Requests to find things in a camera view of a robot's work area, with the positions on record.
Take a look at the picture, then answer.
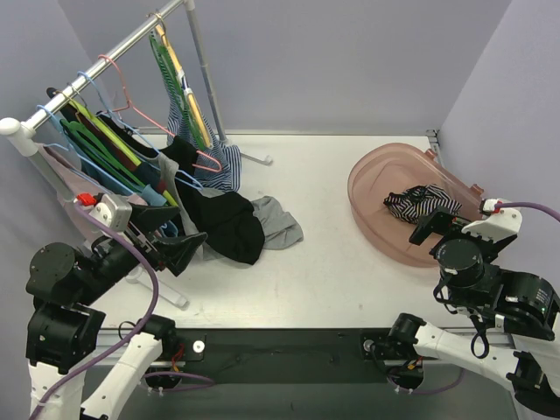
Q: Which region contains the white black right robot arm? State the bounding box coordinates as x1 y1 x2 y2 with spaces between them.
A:
388 201 559 418

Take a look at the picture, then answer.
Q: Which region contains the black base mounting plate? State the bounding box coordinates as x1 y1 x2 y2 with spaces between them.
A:
143 327 425 393

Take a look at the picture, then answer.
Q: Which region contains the dark green plastic hanger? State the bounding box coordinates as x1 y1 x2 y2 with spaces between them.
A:
60 119 145 193

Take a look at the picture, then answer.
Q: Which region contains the light blue wire hanger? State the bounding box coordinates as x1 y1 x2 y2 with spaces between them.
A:
76 71 205 190

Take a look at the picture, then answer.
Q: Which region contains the blue white striped top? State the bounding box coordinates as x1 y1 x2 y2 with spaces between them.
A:
163 75 242 192

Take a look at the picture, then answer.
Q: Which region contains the lime green hanger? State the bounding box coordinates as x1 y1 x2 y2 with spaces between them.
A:
61 101 178 206

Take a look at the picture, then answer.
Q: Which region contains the dark red hanger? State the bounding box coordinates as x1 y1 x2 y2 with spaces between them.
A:
75 112 140 173

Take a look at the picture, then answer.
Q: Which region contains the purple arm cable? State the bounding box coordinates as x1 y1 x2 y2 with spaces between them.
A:
28 199 215 420
498 200 560 222

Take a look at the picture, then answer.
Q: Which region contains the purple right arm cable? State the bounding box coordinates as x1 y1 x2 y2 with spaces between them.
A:
498 200 560 222

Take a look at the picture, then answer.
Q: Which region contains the light blue plastic hanger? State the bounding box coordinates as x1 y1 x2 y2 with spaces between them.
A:
43 117 168 207

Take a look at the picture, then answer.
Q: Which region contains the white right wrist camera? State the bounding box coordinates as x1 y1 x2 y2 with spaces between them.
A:
461 199 522 242

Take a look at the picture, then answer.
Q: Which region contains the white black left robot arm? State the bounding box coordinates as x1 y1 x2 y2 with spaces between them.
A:
25 194 207 419

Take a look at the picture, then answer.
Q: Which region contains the grey garment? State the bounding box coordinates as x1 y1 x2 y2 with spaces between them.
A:
150 163 304 251

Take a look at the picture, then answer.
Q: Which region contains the pink garment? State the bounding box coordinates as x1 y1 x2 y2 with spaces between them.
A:
37 143 152 242

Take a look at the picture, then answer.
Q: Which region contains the pink wire hanger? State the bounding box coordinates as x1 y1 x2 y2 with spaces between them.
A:
98 54 222 173

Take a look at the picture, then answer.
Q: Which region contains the black white striped tank top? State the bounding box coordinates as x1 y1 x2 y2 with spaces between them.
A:
383 184 462 224

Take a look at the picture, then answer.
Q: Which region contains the yellow wooden hanger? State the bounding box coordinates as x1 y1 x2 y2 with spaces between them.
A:
156 24 213 150

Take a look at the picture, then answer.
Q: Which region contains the pink transparent plastic basin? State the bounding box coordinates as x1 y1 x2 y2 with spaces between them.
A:
347 143 484 268

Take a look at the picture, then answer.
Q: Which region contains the black garment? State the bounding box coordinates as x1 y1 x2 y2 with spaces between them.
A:
100 115 265 265

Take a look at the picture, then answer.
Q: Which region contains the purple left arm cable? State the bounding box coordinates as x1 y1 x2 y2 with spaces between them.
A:
28 199 215 420

